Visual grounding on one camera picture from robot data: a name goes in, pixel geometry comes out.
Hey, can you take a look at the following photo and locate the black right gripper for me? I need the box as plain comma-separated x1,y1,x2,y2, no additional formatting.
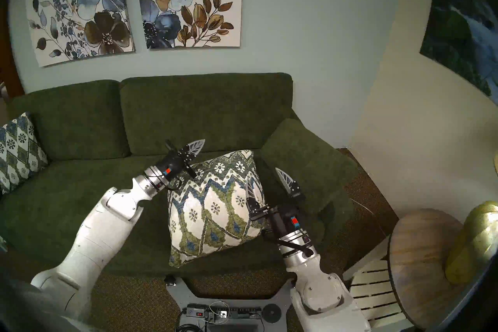
245,167,305,243

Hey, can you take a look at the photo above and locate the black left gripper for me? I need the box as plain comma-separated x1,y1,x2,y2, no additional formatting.
155,139,206,183

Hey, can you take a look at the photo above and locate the green white patterned cushion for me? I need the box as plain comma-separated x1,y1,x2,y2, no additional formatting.
167,149,266,269
0,112,50,195

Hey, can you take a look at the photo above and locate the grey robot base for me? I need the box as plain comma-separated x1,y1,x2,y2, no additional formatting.
165,275,300,332

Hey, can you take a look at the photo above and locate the black round disc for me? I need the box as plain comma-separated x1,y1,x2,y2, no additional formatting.
263,304,282,323

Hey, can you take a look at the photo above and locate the black power strip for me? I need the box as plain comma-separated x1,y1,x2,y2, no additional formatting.
185,306,262,321

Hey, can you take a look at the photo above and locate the dark green fabric sofa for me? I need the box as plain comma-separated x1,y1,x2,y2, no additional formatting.
0,73,358,277

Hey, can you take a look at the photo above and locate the white slatted wooden chair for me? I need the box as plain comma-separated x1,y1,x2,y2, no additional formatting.
342,236,415,332

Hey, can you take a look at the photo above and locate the round wooden side table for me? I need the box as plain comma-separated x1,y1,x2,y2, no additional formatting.
388,209,465,330

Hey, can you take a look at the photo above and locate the floral canvas with dark flower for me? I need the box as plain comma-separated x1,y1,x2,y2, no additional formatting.
25,0,136,67

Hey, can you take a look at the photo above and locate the gold ceramic vase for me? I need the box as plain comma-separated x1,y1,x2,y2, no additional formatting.
445,201,498,285

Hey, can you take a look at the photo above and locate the waterfall landscape poster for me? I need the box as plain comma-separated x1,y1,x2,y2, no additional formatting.
419,0,498,104

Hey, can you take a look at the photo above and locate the white floor cable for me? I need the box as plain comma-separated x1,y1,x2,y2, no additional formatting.
350,197,388,236

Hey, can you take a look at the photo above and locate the thin white cable loop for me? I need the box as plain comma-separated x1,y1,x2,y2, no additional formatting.
206,301,230,325

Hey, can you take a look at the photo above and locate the black cable bundle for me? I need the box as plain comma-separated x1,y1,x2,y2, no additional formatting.
175,312,203,332

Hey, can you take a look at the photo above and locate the brown wooden door frame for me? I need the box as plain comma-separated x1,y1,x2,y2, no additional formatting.
0,4,25,98

